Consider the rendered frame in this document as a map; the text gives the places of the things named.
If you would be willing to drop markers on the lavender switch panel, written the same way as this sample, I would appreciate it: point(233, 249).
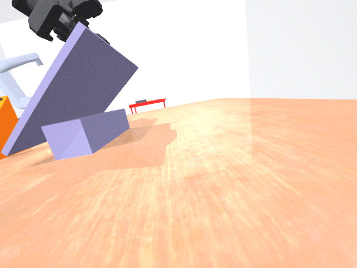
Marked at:
point(68, 109)

